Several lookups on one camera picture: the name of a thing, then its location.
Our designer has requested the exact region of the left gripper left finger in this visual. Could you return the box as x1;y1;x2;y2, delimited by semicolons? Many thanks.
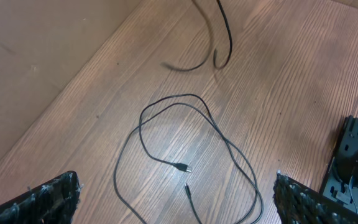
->
0;170;81;224

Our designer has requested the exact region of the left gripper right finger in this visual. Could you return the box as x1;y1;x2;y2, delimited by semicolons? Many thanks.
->
273;172;358;224

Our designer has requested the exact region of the black USB cable one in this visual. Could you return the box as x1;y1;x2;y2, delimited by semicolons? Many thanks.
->
160;0;233;73

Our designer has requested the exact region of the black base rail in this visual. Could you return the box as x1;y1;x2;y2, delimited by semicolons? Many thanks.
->
319;116;358;212

